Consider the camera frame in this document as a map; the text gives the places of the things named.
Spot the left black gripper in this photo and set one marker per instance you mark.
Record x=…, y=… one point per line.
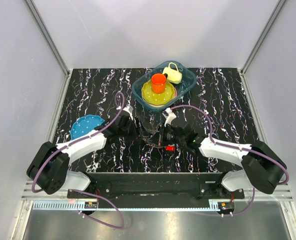
x=140, y=127

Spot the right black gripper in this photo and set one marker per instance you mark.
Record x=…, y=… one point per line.
x=162, y=129

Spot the red key tag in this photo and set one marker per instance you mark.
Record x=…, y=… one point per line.
x=170, y=148

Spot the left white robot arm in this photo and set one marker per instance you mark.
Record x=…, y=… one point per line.
x=49, y=169

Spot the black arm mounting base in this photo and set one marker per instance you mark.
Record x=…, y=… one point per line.
x=194, y=185

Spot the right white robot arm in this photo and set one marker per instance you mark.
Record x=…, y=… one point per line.
x=261, y=168

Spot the yellow dotted plate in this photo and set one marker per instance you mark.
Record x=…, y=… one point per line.
x=158, y=99

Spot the orange cup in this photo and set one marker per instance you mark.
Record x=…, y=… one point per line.
x=158, y=82

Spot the cream yellow mug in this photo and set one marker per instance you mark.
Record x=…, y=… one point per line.
x=172, y=73

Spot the blue dotted plate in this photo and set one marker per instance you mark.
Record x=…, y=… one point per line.
x=84, y=125

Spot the teal transparent plastic bin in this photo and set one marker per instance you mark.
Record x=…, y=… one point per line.
x=187, y=83

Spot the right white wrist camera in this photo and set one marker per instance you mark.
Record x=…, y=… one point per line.
x=169, y=116

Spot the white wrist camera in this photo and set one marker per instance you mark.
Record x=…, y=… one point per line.
x=169, y=116
x=126, y=112

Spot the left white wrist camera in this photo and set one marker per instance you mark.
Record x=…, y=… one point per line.
x=126, y=112

